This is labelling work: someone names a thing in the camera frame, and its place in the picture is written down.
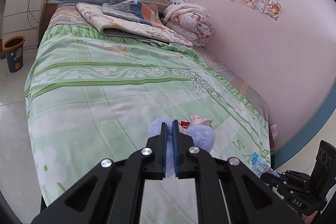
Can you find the blue candy wrapper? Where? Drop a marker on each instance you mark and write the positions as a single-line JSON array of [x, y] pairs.
[[259, 166]]

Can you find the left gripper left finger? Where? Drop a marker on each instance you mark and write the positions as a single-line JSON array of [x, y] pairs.
[[112, 191]]

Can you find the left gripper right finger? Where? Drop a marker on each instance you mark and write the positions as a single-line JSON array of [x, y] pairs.
[[227, 190]]

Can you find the small blue orange bin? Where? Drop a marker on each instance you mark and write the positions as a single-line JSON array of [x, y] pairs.
[[13, 49]]

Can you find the cardboard box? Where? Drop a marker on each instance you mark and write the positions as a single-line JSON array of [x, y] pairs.
[[272, 136]]

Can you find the striped bed sheet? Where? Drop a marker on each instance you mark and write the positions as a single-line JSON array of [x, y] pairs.
[[239, 84]]

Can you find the folded cartoon blanket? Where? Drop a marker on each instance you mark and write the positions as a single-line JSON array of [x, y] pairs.
[[111, 25]]

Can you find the white nightstand drawers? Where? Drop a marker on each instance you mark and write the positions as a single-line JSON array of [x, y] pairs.
[[24, 18]]

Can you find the pink floral folded comforter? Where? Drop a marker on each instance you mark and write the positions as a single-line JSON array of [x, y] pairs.
[[191, 21]]

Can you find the pink cloth scrap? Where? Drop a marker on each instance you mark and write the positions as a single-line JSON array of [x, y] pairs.
[[195, 119]]

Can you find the blue orange striped pillow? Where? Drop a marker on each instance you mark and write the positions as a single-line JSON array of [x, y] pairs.
[[134, 11]]

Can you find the red small wrapper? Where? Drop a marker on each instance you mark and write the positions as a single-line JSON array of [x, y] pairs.
[[185, 125]]

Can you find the green patterned quilt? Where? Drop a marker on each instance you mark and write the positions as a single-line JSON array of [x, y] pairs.
[[91, 97]]

